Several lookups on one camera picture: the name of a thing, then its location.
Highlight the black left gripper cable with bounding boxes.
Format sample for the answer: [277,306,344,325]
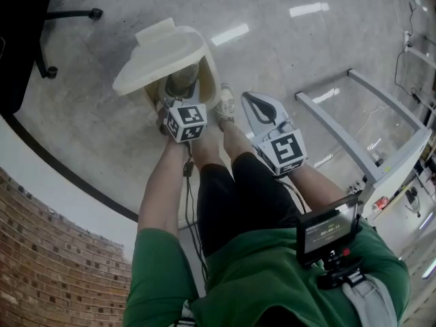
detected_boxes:
[182,140,209,287]

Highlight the black monitor mount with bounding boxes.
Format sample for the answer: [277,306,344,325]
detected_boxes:
[317,249,366,291]

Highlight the person's right forearm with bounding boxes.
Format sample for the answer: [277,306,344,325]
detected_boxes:
[287,163,348,214]

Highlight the person's right leg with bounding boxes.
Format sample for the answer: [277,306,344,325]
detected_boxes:
[217,119,258,165]

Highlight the white table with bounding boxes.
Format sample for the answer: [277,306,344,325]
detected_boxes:
[294,68,433,219]

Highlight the black chest-mounted monitor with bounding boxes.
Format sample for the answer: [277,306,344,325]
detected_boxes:
[295,194,362,268]

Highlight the beige trash bin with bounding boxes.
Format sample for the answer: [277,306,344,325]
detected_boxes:
[112,16,223,115]

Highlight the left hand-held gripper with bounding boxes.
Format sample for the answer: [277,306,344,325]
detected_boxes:
[157,76,208,144]

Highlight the person's black shorts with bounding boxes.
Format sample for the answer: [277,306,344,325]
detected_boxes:
[196,151,307,258]

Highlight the person's left forearm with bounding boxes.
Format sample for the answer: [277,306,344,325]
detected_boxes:
[137,138,196,240]

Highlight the person's left leg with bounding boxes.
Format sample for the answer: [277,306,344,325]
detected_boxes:
[192,129,224,175]

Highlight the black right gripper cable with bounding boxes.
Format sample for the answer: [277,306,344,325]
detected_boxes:
[275,174,307,215]

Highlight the black office chair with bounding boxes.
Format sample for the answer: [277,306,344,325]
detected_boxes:
[0,0,104,115]

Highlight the person's leg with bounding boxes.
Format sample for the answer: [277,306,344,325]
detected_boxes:
[192,129,224,175]
[217,119,258,165]

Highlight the white chest harness strap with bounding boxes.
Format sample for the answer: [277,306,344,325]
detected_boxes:
[179,298,198,327]
[342,274,399,327]

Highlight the person's left hand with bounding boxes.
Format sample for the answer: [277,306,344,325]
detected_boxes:
[156,106,170,135]

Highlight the clear plastic bottle green cap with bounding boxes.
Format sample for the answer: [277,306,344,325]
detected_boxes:
[165,63,201,97]

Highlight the person's right shoe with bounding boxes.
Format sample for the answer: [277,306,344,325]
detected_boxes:
[213,82,236,131]

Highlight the person's green shirt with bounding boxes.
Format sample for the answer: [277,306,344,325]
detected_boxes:
[123,216,411,327]

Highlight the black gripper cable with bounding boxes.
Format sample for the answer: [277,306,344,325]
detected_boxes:
[182,140,209,287]
[275,174,307,215]

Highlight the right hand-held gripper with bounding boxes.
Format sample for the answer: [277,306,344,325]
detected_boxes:
[240,92,308,177]

